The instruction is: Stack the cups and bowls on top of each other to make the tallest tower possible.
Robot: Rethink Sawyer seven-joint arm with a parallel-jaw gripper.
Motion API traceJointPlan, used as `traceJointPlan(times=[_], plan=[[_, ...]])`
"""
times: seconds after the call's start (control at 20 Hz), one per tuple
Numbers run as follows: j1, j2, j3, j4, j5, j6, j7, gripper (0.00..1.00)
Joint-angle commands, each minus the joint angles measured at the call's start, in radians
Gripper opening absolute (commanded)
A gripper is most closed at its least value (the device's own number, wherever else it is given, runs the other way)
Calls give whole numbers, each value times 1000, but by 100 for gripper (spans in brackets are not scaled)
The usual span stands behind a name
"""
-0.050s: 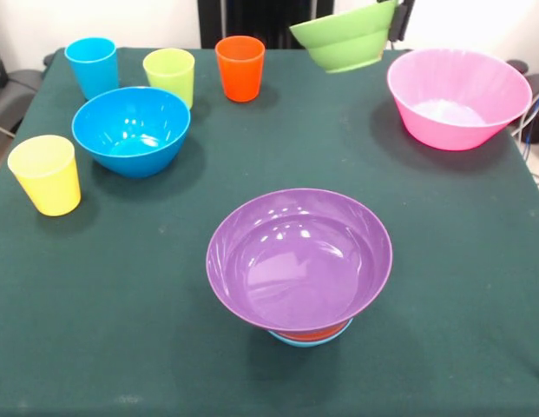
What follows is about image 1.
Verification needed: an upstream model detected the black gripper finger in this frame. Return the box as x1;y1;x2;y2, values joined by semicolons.
389;0;416;43

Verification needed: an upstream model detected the small green plastic bowl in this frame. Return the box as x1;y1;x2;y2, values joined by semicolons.
288;0;399;75

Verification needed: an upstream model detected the purple plastic bowl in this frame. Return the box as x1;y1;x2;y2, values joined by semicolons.
206;187;394;334

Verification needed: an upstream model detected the orange plastic bowl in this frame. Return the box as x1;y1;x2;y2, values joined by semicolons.
277;323;348;341

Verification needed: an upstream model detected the small blue plastic bowl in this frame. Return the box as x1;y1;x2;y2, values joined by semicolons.
267;319;355;348

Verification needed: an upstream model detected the large pink plastic bowl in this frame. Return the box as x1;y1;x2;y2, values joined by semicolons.
386;48;534;152

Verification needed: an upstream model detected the orange plastic cup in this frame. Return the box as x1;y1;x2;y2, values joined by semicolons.
214;35;266;103

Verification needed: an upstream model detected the lime green plastic cup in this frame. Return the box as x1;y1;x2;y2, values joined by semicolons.
141;47;196;110

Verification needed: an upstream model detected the large blue plastic bowl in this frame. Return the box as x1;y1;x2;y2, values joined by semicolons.
71;86;192;179

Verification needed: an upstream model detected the blue plastic cup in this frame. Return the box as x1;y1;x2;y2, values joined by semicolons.
63;36;121;101

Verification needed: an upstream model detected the dark green tablecloth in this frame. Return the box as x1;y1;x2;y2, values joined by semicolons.
0;46;539;417

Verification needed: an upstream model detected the yellow plastic cup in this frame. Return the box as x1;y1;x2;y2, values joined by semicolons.
7;134;82;217

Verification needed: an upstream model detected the black chair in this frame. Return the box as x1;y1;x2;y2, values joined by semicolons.
0;30;51;136

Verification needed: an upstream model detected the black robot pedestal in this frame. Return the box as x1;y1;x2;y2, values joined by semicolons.
199;0;335;50

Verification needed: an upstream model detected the blue cable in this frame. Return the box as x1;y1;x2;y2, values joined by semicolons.
521;86;539;145

